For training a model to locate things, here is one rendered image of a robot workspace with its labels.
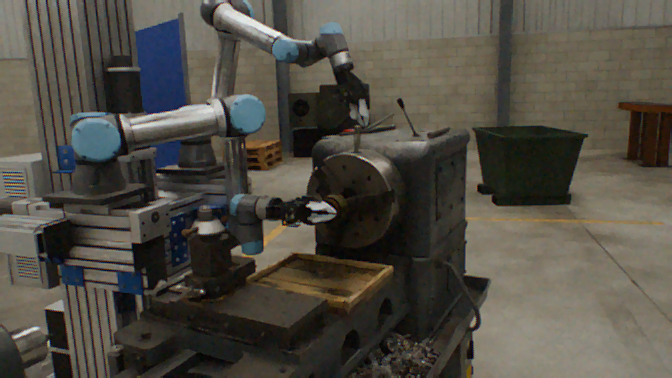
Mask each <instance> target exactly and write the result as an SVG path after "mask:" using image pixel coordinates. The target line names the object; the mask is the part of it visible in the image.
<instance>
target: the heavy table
mask: <svg viewBox="0 0 672 378"><path fill-rule="evenodd" d="M617 108H621V109H629V110H631V121H630V133H629V146H627V158H623V159H625V160H643V163H642V164H638V165H640V166H642V167H672V166H671V165H669V164H668V163H669V153H670V142H671V131H672V104H666V103H655V102H644V101H631V102H618V107H617ZM642 112H643V120H642V132H641V143H639V142H640V130H641V118H642ZM659 112H660V117H659ZM658 117H659V128H658ZM657 128H658V139H657V150H656V138H657ZM639 146H640V156H639V158H638V154H639ZM655 153H656V162H655V164H654V161H655Z"/></svg>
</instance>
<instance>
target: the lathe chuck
mask: <svg viewBox="0 0 672 378"><path fill-rule="evenodd" d="M351 152H354V151H348V152H344V153H340V154H337V155H333V156H331V157H328V158H327V159H325V160H324V162H325V163H326V165H327V166H328V167H329V169H330V170H331V171H332V173H333V174H334V175H335V177H336V178H337V179H338V182H339V183H340V185H341V186H342V187H343V188H348V189H347V190H346V191H345V192H344V193H343V194H342V196H343V197H344V198H345V199H347V192H348V190H349V189H351V190H353V191H354V192H355V193H356V194H358V195H361V194H369V193H378V192H387V191H392V190H393V195H394V200H395V201H394V202H393V203H386V204H384V205H382V206H379V207H368V208H366V209H359V210H355V211H353V212H354V213H353V214H350V216H348V219H347V222H346V225H345V229H344V232H343V235H342V238H341V241H340V244H339V245H340V246H343V247H347V248H361V247H366V246H368V245H371V244H373V243H374V242H376V241H377V240H379V239H380V238H382V237H383V236H385V235H386V234H387V233H389V232H390V231H392V230H393V229H394V227H395V226H396V225H397V223H398V221H399V219H400V216H401V212H402V208H403V193H402V188H401V184H400V182H399V178H398V176H397V174H396V173H395V171H394V170H393V168H392V167H390V166H389V165H388V164H387V163H386V162H385V161H384V160H383V159H381V158H380V157H378V156H376V155H375V154H372V153H370V152H366V151H359V152H360V153H351ZM316 168H317V167H315V169H314V170H313V172H312V173H311V175H310V178H309V180H308V185H307V191H306V196H314V197H316V198H318V199H320V200H321V199H322V198H321V196H320V194H321V193H322V192H321V191H320V190H319V188H318V187H317V186H318V185H320V184H319V183H318V182H317V179H316V178H315V177H314V175H313V173H314V172H315V171H316V170H317V169H316ZM392 226H393V227H392ZM315 227H316V228H317V229H318V231H319V232H320V233H321V234H322V235H324V236H325V237H326V236H327V233H328V229H326V228H327V224H322V223H319V224H317V225H315ZM390 227H392V229H390V230H389V231H388V229H389V228H390ZM387 231H388V232H387ZM386 232H387V233H386Z"/></svg>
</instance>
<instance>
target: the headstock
mask: <svg viewBox="0 0 672 378"><path fill-rule="evenodd" d="M414 130H415V131H416V133H417V134H418V135H421V136H411V135H413V132H412V130H411V129H395V130H386V131H379V132H372V133H362V134H361V142H360V145H359V150H361V149H364V150H370V151H374V152H377V153H379V154H381V155H382V156H384V157H386V158H387V159H388V160H389V161H390V162H392V163H393V164H394V165H395V166H396V167H397V169H398V170H399V172H400V173H401V175H402V178H403V180H404V184H405V188H406V194H407V202H406V208H405V212H404V216H403V218H402V220H401V222H400V223H399V224H398V226H397V227H396V228H395V229H394V230H393V231H392V232H389V233H388V234H386V235H385V236H383V237H382V238H380V239H379V240H377V241H376V242H374V243H373V244H371V245H368V246H366V247H361V248H356V250H364V251H371V252H379V253H386V254H394V255H402V256H409V257H416V258H427V257H430V256H431V255H432V254H433V253H434V252H435V251H436V244H437V243H438V242H439V241H441V240H442V239H443V238H444V237H445V236H446V235H447V234H448V233H449V232H451V231H452V230H453V229H454V228H455V227H456V226H457V225H458V224H461V223H462V222H463V221H464V220H465V219H466V170H467V144H468V142H469V141H470V139H471V135H470V132H469V131H468V130H465V129H449V131H447V132H445V133H442V134H440V135H437V136H435V137H432V138H429V137H428V136H427V134H428V133H429V132H431V131H434V130H437V129H414ZM421 138H422V140H416V139H421ZM411 139H412V140H411ZM396 140H399V141H396ZM404 140H409V141H404ZM352 150H354V145H353V135H347V136H338V137H333V138H328V139H322V140H319V141H318V142H317V143H316V144H315V145H314V148H313V150H312V172H313V170H314V169H315V167H318V166H320V165H321V164H322V163H324V160H325V159H327V158H328V157H331V156H333V155H337V154H340V153H344V152H348V151H352ZM312 172H311V173H312ZM407 179H408V180H409V182H408V180H407ZM411 207H412V208H411ZM418 228H419V229H418ZM314 233H315V242H316V243H318V244H326V245H334V246H340V245H339V243H333V242H331V241H329V240H327V239H326V237H325V236H324V235H322V234H321V233H320V232H319V231H318V229H317V228H316V227H315V225H314ZM384 239H385V240H384ZM416 240H417V241H416Z"/></svg>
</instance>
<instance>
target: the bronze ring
mask: <svg viewBox="0 0 672 378"><path fill-rule="evenodd" d="M321 200H322V201H324V202H326V203H327V204H329V205H330V206H331V207H333V208H334V209H335V210H336V211H337V216H336V217H334V218H333V219H331V220H329V221H326V222H322V224H334V223H338V222H341V221H343V220H344V219H345V218H346V217H347V214H348V204H347V201H346V200H345V198H344V197H343V196H342V195H340V194H338V193H331V194H328V195H327V196H326V197H325V198H322V199H321Z"/></svg>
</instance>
